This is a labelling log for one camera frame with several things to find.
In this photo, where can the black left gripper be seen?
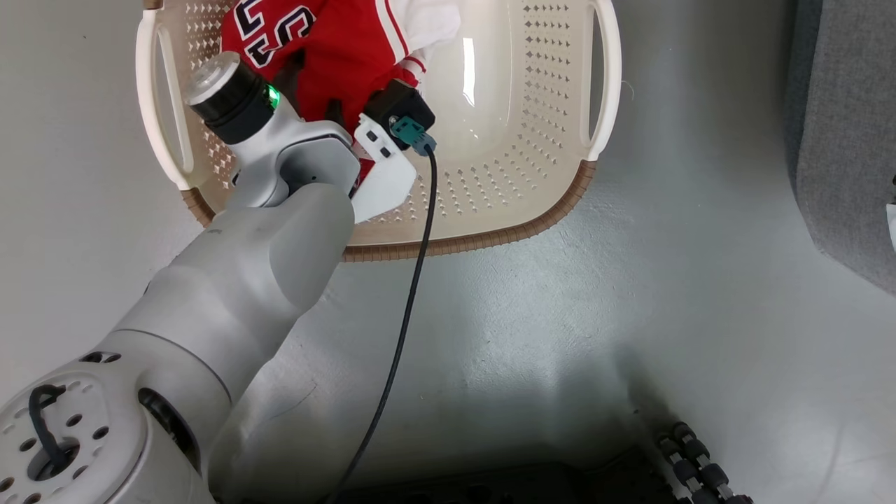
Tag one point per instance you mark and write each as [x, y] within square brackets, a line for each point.
[234, 101]

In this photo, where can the white perforated laundry basket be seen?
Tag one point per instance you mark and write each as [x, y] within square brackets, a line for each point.
[504, 140]

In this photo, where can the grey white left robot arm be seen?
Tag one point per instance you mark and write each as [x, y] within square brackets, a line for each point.
[231, 294]

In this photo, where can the red white lettered jersey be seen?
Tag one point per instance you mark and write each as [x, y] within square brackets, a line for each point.
[343, 42]

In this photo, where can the grey fabric sofa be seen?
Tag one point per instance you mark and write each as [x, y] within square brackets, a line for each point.
[847, 140]

